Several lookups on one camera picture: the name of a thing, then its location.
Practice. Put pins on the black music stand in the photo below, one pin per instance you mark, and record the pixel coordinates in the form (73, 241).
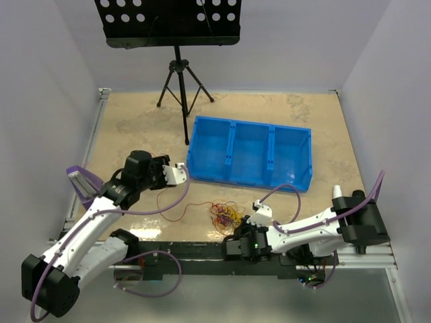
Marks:
(141, 24)

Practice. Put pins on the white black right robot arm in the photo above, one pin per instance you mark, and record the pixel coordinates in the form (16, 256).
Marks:
(354, 220)

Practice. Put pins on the aluminium frame rail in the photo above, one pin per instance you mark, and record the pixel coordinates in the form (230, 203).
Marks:
(387, 259)

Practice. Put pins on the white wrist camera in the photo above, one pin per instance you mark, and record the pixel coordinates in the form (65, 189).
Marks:
(262, 215)
(175, 175)

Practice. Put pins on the purple box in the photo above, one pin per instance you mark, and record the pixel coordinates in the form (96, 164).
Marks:
(86, 184)

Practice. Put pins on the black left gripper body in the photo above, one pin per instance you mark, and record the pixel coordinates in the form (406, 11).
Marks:
(157, 180)

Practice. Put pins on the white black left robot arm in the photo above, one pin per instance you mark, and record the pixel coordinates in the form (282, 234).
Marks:
(52, 281)

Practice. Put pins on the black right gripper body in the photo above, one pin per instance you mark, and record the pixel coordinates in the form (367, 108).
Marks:
(244, 229)

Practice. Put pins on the black microphone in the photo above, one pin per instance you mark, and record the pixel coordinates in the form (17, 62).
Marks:
(359, 194)

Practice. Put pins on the blue three-compartment plastic bin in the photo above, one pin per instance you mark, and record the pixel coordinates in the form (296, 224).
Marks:
(252, 154)

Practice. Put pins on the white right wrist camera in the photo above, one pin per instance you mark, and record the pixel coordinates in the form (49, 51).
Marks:
(262, 215)

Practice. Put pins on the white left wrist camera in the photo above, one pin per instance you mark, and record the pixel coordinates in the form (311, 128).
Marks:
(175, 175)

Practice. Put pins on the white microphone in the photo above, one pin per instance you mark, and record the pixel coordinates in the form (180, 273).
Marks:
(337, 191)

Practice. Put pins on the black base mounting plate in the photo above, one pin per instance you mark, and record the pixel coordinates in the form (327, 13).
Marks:
(158, 259)

